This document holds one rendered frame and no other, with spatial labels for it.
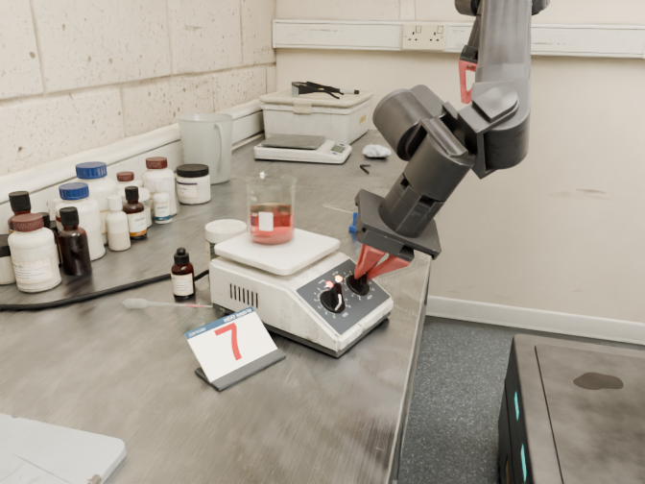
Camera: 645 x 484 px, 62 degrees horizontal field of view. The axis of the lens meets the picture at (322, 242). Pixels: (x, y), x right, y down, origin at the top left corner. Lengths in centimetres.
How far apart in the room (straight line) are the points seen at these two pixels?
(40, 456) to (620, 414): 110
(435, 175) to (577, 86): 156
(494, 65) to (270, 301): 36
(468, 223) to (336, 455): 173
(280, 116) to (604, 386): 116
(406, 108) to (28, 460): 48
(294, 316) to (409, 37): 150
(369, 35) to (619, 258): 122
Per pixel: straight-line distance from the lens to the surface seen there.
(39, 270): 82
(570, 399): 132
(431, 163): 56
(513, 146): 59
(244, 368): 60
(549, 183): 214
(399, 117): 60
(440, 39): 199
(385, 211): 60
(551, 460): 116
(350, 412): 54
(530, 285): 227
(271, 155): 153
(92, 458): 51
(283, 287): 62
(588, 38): 204
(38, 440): 55
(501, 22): 68
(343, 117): 171
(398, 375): 60
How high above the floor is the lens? 109
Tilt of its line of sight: 21 degrees down
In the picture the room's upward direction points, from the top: 1 degrees clockwise
